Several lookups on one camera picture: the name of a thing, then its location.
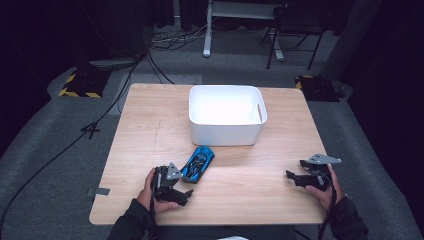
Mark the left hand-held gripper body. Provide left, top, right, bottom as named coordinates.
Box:
left=151, top=161, right=184, bottom=202

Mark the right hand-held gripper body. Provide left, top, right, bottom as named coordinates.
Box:
left=297, top=152, right=343, bottom=192

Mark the blue toy car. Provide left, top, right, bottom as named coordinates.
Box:
left=180, top=145, right=216, bottom=185

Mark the white plastic bin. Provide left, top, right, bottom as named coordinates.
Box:
left=188, top=84, right=268, bottom=147

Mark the person's right hand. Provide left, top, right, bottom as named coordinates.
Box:
left=304, top=164, right=345, bottom=212

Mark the person's left hand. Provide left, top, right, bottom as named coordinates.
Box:
left=136, top=166, right=180, bottom=215

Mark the person's dark clothing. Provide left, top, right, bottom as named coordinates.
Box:
left=151, top=224, right=298, bottom=240

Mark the grey tape piece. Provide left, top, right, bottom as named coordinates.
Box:
left=86, top=187, right=111, bottom=197

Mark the yellow black striped stand base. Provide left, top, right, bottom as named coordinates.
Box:
left=294, top=74, right=341, bottom=103
left=58, top=67, right=112, bottom=99

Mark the black chair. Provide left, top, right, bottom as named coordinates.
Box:
left=259, top=2, right=325, bottom=71

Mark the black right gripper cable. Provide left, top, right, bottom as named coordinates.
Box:
left=317, top=173, right=338, bottom=240

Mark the long black floor cable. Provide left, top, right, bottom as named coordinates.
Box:
left=0, top=49, right=148, bottom=231

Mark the bundle of floor cables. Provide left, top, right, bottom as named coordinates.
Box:
left=147, top=24, right=209, bottom=53

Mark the white desk frame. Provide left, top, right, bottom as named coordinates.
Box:
left=202, top=0, right=285, bottom=62

